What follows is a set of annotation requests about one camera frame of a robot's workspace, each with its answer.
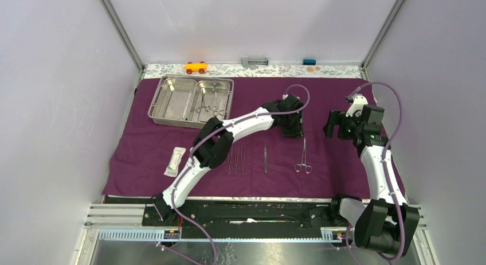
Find steel tweezers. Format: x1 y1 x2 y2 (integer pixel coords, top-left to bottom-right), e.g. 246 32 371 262
228 147 233 175
241 146 246 176

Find steel scalpel handle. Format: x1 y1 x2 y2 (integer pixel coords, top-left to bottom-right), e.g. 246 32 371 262
234 147 241 175

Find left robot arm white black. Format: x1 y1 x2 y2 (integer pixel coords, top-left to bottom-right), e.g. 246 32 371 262
154 94 311 225

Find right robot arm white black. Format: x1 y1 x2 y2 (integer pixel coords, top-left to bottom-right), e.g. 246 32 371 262
323 104 420 259

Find orange toy car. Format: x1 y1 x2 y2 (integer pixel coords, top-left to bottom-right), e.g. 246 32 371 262
184 61 208 75

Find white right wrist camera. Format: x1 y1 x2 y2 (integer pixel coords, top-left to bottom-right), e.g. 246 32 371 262
345 93 368 118

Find blue plastic block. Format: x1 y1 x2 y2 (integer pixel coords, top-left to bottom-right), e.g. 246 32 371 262
302 59 316 65

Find purple cloth wrap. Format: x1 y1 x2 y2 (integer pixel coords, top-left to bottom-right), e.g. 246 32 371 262
101 76 406 200

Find steel surgical forceps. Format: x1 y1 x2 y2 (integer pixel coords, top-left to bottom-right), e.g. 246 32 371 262
294 137 312 174

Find remaining steel instrument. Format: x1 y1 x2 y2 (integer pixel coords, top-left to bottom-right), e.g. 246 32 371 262
264 144 268 173

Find long white sterile packet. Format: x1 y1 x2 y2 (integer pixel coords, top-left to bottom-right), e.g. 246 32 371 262
163 147 186 177

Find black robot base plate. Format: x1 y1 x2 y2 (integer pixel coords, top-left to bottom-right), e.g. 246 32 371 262
142 196 348 237

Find slotted grey cable duct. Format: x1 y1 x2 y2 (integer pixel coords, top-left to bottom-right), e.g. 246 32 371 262
99 228 344 243

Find perforated steel instrument tray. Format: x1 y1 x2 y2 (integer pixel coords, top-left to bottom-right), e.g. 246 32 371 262
148 75 234 129

